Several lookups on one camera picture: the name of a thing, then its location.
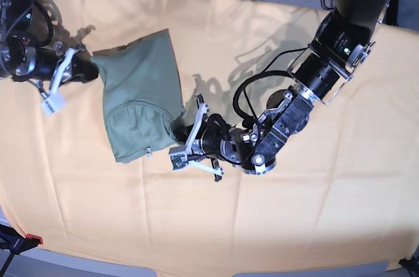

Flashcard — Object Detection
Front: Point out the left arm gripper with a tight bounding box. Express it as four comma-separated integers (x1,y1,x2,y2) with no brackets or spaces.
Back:
171,94,239,182

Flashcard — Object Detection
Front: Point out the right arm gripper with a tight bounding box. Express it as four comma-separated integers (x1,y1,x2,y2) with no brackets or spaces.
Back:
12,41,99,99

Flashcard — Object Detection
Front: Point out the green T-shirt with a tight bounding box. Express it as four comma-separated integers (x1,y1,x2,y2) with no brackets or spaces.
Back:
91,29,184,164

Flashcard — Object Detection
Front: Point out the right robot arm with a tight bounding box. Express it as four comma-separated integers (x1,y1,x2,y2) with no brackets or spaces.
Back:
1,0,98,99

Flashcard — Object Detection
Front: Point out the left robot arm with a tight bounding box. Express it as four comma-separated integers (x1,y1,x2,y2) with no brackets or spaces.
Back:
169,0,390,181

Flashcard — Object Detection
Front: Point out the yellow tablecloth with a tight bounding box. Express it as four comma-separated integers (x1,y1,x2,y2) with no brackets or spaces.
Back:
1,0,418,276

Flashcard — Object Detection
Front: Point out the red black table clamp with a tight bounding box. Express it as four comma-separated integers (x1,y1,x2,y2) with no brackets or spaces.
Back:
0,225,43,276

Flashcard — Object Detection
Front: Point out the black clamp right corner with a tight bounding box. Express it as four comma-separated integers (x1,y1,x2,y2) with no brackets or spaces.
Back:
399,250,419,277

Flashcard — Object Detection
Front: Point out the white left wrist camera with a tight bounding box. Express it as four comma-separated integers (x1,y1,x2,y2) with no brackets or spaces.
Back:
169,146,189,171

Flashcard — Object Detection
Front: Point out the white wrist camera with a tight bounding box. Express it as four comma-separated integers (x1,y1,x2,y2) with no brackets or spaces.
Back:
41,92,66,116
169,146,189,171

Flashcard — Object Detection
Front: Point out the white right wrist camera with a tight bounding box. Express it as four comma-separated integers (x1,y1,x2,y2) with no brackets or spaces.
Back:
41,92,66,116

